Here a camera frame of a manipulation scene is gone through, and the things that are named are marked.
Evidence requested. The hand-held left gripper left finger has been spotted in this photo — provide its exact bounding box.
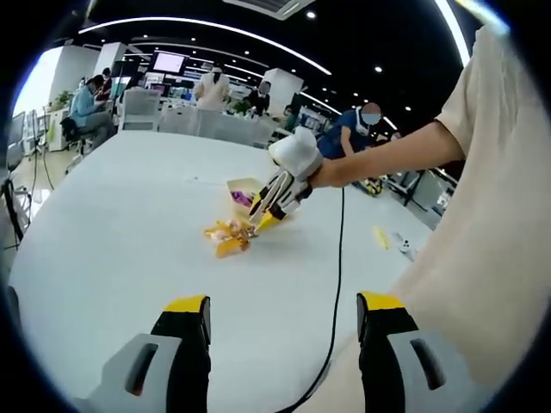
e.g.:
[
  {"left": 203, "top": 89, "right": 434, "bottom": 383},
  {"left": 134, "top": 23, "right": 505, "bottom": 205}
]
[{"left": 85, "top": 294, "right": 212, "bottom": 413}]

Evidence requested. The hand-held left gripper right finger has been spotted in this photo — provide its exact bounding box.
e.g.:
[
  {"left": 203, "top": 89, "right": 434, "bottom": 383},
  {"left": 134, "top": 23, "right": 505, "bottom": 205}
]
[{"left": 356, "top": 291, "right": 479, "bottom": 413}]

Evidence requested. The cream hexagonal container tray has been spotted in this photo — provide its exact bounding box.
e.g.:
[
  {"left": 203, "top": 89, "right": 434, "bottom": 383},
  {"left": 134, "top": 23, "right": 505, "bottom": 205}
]
[{"left": 226, "top": 175, "right": 298, "bottom": 225}]

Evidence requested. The purple snack packet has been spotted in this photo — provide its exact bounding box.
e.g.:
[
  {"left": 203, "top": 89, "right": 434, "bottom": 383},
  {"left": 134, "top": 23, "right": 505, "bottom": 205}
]
[{"left": 231, "top": 190, "right": 255, "bottom": 211}]

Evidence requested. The person's right hand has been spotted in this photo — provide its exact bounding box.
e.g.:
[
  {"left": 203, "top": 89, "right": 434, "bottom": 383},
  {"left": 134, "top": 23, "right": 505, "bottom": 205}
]
[{"left": 310, "top": 158, "right": 345, "bottom": 189}]

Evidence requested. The yellow-green cloth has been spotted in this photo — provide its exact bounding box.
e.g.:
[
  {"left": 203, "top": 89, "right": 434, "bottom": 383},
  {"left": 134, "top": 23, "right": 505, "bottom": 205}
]
[{"left": 361, "top": 176, "right": 384, "bottom": 197}]

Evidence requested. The yellow flat strip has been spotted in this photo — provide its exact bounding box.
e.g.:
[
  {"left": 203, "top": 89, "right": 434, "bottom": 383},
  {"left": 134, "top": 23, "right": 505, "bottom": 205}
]
[{"left": 372, "top": 225, "right": 391, "bottom": 250}]

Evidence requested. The white mesh office chair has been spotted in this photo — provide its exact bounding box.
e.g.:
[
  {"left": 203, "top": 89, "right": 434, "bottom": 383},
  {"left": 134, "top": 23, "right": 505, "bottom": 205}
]
[
  {"left": 121, "top": 88, "right": 161, "bottom": 133},
  {"left": 159, "top": 105, "right": 199, "bottom": 134}
]

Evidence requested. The group of round ceiling downlights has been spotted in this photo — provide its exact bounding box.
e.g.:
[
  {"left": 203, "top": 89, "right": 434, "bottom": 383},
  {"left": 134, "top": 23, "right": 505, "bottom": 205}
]
[{"left": 245, "top": 10, "right": 388, "bottom": 104}]

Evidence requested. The ceiling air conditioner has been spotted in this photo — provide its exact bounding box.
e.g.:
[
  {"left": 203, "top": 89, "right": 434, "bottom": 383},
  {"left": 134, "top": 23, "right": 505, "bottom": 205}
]
[{"left": 221, "top": 0, "right": 318, "bottom": 22}]

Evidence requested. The person's beige shirt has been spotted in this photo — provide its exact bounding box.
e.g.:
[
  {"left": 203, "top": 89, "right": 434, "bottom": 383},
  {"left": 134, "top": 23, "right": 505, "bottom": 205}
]
[{"left": 387, "top": 25, "right": 551, "bottom": 388}]

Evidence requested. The curved ceiling light strip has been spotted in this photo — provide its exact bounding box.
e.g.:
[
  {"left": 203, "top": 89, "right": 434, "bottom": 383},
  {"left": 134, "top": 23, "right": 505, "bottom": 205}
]
[{"left": 78, "top": 17, "right": 332, "bottom": 77}]

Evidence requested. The straight ceiling light strip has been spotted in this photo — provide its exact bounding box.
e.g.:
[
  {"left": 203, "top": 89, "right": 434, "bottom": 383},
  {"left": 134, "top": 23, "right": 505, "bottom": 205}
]
[{"left": 434, "top": 0, "right": 471, "bottom": 68}]

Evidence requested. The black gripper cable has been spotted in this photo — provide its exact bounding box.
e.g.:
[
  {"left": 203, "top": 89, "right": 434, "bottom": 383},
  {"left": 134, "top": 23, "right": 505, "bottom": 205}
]
[{"left": 288, "top": 185, "right": 346, "bottom": 410}]

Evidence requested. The wall display screen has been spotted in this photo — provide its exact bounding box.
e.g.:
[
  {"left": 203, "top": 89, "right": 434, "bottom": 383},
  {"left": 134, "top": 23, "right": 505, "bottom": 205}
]
[{"left": 152, "top": 51, "right": 186, "bottom": 74}]

